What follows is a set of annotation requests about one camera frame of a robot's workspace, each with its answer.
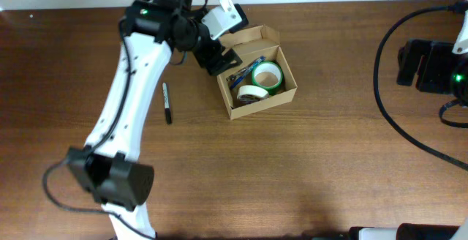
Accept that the cardboard box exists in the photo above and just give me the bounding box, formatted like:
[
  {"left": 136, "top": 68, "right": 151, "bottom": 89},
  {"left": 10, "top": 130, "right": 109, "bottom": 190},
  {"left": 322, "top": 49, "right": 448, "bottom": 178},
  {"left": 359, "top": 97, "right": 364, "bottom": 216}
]
[{"left": 217, "top": 25, "right": 298, "bottom": 120}]

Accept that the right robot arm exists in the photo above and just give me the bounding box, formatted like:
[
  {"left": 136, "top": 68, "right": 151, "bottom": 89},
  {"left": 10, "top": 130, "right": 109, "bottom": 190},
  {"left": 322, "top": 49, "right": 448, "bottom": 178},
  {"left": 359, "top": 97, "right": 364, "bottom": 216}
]
[{"left": 348, "top": 22, "right": 467, "bottom": 240}]

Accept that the blue pen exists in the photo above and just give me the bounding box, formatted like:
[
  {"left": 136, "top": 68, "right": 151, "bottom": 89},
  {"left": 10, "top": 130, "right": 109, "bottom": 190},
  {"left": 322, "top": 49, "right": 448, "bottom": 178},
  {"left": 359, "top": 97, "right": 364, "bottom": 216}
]
[{"left": 229, "top": 56, "right": 266, "bottom": 90}]

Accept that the black sharpie marker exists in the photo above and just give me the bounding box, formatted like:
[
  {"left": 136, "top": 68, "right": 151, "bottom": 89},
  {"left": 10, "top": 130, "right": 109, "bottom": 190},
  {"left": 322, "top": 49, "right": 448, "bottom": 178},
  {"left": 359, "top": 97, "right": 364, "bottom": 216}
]
[{"left": 162, "top": 83, "right": 172, "bottom": 124}]

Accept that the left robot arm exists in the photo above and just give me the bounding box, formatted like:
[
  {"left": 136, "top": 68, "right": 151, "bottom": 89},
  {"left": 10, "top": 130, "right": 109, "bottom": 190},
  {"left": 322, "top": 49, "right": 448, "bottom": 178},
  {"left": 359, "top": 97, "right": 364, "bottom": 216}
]
[{"left": 65, "top": 0, "right": 248, "bottom": 239}]

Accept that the black silver pen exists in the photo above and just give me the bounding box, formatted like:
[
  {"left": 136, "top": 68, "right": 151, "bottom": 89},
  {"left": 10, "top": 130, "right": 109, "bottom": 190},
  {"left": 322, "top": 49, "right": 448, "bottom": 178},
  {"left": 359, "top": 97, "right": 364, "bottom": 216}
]
[{"left": 226, "top": 57, "right": 263, "bottom": 82}]

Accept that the green tape roll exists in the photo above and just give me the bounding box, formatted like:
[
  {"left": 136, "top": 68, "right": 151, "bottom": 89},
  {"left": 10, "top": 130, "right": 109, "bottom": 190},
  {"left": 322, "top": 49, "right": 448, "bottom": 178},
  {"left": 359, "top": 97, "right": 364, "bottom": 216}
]
[{"left": 252, "top": 61, "right": 284, "bottom": 96}]

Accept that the white masking tape roll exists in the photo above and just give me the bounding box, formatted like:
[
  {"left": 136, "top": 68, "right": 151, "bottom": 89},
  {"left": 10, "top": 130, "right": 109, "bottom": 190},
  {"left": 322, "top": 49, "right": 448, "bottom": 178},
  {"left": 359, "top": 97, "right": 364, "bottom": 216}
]
[{"left": 237, "top": 85, "right": 270, "bottom": 104}]

